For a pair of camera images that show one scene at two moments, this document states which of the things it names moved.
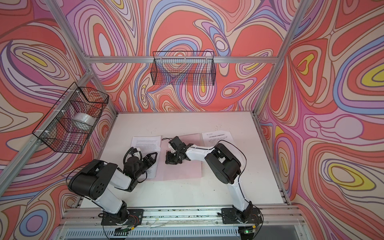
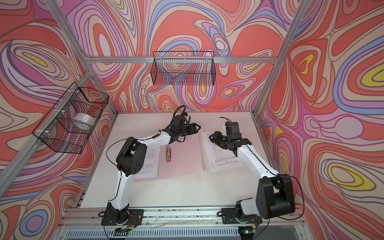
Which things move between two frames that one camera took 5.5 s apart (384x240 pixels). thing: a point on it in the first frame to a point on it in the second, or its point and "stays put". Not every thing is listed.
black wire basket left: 71,122 stays put
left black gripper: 149,159 to 193,129
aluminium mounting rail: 79,216 stays put
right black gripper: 169,161 to 217,134
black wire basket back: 183,68 stays put
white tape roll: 84,121 stays put
